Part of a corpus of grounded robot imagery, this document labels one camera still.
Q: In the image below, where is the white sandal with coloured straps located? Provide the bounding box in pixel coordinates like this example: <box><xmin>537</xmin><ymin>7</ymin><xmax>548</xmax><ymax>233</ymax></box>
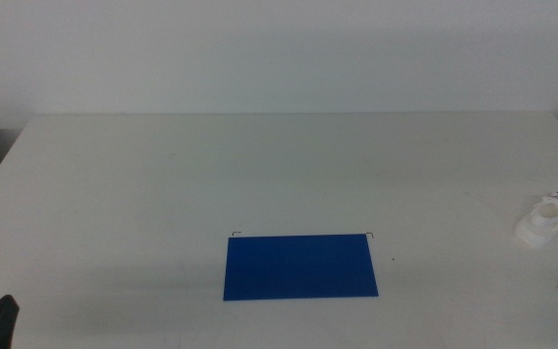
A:
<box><xmin>514</xmin><ymin>191</ymin><xmax>558</xmax><ymax>250</ymax></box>

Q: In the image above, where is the blue rectangular mat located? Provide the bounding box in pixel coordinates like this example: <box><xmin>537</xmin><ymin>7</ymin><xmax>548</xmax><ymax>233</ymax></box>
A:
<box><xmin>223</xmin><ymin>234</ymin><xmax>380</xmax><ymax>301</ymax></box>

